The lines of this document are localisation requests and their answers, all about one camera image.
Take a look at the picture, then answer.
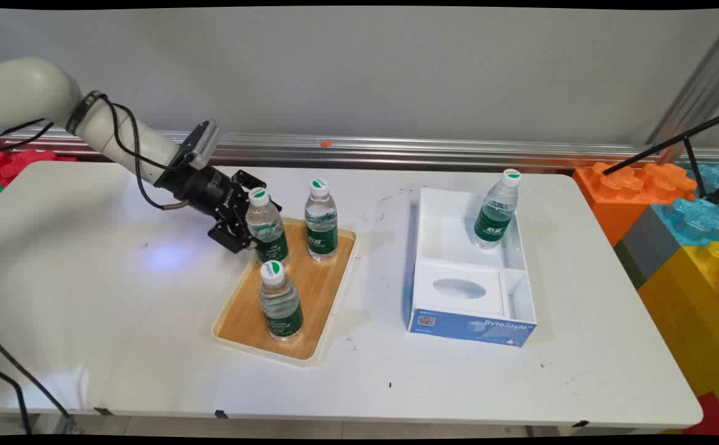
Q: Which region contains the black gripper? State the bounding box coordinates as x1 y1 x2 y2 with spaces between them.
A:
156 162 283 255

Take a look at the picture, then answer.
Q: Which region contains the green label water bottle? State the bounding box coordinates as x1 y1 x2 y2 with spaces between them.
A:
305 178 339 262
259 260 304 342
473 169 522 250
246 187 290 265

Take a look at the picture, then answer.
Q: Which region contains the wooden tray with cream rim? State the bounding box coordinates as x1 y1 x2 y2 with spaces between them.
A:
212 216 358 367

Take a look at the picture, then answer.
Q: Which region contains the white and blue cardboard box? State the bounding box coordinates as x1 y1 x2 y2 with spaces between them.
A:
406 187 538 348

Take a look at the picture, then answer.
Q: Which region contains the big orange toy block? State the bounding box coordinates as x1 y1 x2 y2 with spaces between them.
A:
573 162 699 248

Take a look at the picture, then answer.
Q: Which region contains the big grey toy block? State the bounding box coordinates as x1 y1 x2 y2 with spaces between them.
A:
614 204 683 290

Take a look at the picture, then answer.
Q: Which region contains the black tripod stand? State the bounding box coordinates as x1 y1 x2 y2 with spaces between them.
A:
602 108 719 208

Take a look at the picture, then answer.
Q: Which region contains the big yellow toy block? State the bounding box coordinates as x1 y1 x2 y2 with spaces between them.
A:
637 241 719 427

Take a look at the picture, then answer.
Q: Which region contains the big blue toy block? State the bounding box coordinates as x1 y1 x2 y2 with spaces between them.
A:
651 164 719 247

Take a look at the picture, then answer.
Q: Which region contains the big red toy block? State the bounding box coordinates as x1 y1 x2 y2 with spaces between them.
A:
684 391 719 436

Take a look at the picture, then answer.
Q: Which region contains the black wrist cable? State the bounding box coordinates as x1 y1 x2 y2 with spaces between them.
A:
85 91 190 212

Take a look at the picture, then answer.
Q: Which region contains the aluminium rail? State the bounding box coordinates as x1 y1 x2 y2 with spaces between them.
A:
1 127 719 171

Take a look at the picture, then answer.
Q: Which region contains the black arm strap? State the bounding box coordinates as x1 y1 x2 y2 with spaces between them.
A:
65 90 107 135

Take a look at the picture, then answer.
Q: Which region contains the thin black cable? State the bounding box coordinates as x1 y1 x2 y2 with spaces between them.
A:
0 119 51 155

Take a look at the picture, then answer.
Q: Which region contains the black hanging cable with connector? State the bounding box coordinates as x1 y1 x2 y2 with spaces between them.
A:
0 360 33 434

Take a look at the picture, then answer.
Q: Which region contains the aluminium frame post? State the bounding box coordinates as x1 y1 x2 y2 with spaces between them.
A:
647 12 719 149

